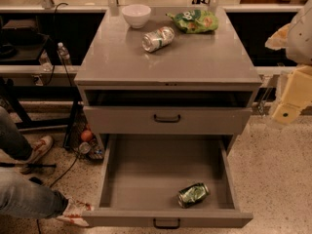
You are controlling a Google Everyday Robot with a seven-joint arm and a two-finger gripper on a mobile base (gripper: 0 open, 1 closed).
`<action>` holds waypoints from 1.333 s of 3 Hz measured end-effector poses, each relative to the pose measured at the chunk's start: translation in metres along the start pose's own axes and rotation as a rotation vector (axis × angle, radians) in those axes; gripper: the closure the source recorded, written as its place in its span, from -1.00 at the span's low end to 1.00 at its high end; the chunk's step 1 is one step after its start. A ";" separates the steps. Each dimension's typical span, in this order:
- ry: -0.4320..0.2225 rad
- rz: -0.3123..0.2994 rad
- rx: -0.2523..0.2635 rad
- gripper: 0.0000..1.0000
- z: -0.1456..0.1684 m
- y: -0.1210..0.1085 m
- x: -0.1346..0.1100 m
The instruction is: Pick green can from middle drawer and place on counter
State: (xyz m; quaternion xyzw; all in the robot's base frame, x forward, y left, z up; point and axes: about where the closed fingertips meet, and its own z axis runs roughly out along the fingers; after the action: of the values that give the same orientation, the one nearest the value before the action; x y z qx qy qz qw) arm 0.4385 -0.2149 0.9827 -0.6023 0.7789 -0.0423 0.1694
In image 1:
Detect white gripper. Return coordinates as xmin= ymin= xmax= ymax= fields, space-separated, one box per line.
xmin=265 ymin=24 xmax=312 ymax=126

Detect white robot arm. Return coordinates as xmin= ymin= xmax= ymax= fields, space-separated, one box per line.
xmin=265 ymin=0 xmax=312 ymax=128

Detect silver green soda can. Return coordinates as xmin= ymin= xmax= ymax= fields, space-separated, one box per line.
xmin=142 ymin=26 xmax=175 ymax=53

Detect grey drawer cabinet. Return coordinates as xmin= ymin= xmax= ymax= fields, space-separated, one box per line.
xmin=75 ymin=7 xmax=260 ymax=148

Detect open grey bottom drawer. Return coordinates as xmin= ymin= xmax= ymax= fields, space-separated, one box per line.
xmin=83 ymin=135 xmax=253 ymax=229

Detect closed grey middle drawer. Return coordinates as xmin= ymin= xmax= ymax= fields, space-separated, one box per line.
xmin=84 ymin=106 xmax=252 ymax=135

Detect silver can on floor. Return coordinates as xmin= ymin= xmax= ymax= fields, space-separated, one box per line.
xmin=78 ymin=142 xmax=91 ymax=154

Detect green chip bag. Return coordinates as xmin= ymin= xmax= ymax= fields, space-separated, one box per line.
xmin=167 ymin=9 xmax=218 ymax=34

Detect white bowl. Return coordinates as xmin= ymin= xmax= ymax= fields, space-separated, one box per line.
xmin=122 ymin=4 xmax=151 ymax=28

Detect clear water bottle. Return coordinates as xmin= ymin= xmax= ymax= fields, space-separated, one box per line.
xmin=58 ymin=42 xmax=72 ymax=66
xmin=39 ymin=51 xmax=53 ymax=72

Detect orange fruit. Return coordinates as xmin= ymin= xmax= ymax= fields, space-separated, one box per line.
xmin=80 ymin=130 xmax=93 ymax=142

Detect black side table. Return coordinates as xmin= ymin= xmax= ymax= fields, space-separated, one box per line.
xmin=0 ymin=18 xmax=82 ymax=130

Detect white orange sneaker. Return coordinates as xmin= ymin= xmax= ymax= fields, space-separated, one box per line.
xmin=19 ymin=136 xmax=54 ymax=175
xmin=57 ymin=198 xmax=94 ymax=227

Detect person leg in jeans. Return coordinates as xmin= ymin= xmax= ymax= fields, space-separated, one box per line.
xmin=0 ymin=107 xmax=32 ymax=161
xmin=0 ymin=168 xmax=68 ymax=219

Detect black wire basket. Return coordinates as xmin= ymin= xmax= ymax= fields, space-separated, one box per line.
xmin=63 ymin=103 xmax=103 ymax=162

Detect black floor cable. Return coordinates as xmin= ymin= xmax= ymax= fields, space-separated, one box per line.
xmin=35 ymin=153 xmax=81 ymax=234

